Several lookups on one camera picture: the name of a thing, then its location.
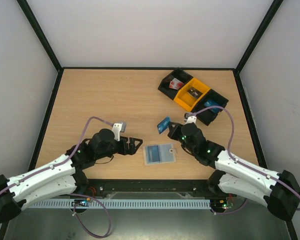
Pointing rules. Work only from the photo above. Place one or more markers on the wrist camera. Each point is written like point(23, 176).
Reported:
point(117, 129)
point(189, 118)

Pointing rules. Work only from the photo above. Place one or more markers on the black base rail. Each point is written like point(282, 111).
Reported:
point(196, 188)

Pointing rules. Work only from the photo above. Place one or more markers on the blue VIP credit card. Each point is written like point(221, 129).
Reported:
point(210, 103)

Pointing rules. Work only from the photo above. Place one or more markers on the black bin with red card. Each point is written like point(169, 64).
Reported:
point(178, 73)

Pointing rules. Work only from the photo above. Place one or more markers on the red white card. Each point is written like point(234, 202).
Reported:
point(175, 84)

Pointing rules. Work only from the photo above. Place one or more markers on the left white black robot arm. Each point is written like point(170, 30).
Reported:
point(62, 176)

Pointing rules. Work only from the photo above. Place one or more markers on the black bin with blue card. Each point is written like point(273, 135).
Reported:
point(211, 98)

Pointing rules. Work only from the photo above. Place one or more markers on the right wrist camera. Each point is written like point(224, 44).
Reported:
point(189, 118)

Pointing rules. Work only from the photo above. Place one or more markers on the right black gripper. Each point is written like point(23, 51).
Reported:
point(175, 130)

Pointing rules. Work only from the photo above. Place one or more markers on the white slotted cable duct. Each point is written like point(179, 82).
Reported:
point(165, 204)

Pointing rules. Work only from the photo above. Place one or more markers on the dark card in yellow bin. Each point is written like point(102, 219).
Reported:
point(194, 93)

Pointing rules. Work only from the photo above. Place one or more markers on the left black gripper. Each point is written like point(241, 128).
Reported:
point(131, 150)

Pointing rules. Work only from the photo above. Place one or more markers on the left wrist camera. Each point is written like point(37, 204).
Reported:
point(117, 129)

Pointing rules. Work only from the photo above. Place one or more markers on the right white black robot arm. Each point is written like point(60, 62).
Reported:
point(279, 192)

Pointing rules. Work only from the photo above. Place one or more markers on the yellow bin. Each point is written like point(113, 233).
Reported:
point(185, 100)

